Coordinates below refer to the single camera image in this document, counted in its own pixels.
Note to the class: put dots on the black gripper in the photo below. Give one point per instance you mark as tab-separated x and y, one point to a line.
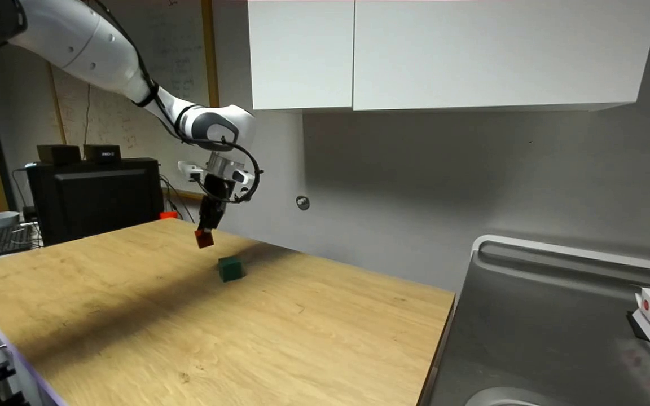
215	186

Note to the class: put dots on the metal round wall fixture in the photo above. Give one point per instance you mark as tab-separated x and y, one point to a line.
303	201

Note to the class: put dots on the green cube block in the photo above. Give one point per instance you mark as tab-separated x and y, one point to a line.
232	268

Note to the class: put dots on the black keyboard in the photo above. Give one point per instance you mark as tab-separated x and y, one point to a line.
10	240

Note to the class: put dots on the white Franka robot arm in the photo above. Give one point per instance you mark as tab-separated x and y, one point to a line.
92	40

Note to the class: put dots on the white wall cabinet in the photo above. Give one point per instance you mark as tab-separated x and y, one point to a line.
452	53

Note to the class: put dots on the stainless steel sink counter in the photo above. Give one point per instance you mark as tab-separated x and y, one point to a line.
559	323

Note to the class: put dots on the black computer monitor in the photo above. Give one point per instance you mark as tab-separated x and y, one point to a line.
96	199

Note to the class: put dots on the wooden vertical trim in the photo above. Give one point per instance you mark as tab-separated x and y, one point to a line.
208	53

